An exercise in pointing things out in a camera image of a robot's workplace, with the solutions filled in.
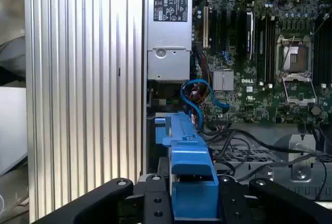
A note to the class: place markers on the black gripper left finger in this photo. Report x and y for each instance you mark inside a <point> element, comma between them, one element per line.
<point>155,200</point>

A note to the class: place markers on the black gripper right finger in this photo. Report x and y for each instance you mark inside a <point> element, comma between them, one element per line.
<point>233,203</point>

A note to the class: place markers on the hard disk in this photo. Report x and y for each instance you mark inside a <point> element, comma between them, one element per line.
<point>192,156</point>

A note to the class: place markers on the metal disk bay cage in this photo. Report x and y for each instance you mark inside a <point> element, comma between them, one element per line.
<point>301,167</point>

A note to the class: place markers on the black RAM slot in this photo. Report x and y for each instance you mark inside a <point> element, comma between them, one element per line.
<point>263,53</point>
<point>272,53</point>
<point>258,53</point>
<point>267,53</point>

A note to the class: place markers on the black expansion slot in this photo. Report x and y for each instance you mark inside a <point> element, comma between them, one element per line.
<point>223,29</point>
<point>213,29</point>

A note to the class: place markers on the white expansion slot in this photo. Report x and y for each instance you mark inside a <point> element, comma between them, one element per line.
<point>206,27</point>

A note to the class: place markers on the green Dell motherboard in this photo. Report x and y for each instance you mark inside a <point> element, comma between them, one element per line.
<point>246,97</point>

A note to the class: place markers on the silver chipset heatsink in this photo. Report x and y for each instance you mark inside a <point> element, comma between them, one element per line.
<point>223,80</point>

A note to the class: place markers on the round coin cell battery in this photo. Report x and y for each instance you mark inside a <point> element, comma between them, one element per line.
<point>315,109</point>

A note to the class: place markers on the metal socket cover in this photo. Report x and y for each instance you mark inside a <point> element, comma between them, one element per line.
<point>298,78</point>

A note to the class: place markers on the silver power supply unit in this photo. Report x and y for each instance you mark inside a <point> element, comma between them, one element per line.
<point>168,47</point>

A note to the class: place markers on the CPU socket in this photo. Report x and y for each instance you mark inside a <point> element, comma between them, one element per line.
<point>295,58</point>

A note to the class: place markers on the white flat panel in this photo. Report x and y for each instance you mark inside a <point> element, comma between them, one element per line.
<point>13,130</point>

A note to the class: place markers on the thin metal locking lever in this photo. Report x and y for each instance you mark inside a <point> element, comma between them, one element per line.
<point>288,53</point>

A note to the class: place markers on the black PC case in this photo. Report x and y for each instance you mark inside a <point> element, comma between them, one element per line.
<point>144,27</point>

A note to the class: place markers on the dark grey object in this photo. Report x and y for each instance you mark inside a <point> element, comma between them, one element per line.
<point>13,60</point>

